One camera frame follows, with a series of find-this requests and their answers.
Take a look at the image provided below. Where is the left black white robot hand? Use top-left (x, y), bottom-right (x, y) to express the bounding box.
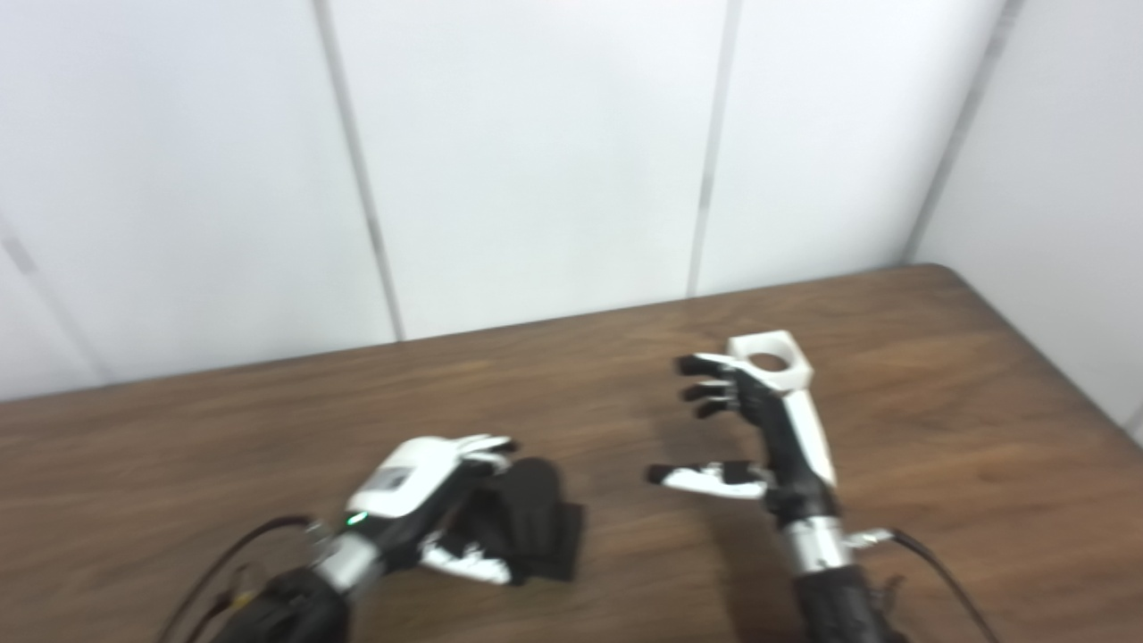
top-left (344, 434), bottom-right (528, 586)

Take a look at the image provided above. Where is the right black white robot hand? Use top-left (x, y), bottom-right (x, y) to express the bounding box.
top-left (645, 353), bottom-right (840, 521)

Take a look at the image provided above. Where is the white square piece with hole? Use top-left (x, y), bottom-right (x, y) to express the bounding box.
top-left (727, 330), bottom-right (812, 394)

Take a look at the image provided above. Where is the black peg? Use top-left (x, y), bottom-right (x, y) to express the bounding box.
top-left (446, 457), bottom-right (586, 583)

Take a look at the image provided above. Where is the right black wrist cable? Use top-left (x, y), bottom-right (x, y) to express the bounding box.
top-left (848, 527), bottom-right (1001, 643)

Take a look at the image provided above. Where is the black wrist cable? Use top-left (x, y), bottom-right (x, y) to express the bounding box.
top-left (156, 514), bottom-right (318, 643)
top-left (848, 527), bottom-right (1001, 643)

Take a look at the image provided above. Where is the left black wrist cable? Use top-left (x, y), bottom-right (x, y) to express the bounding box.
top-left (156, 514), bottom-right (318, 643)

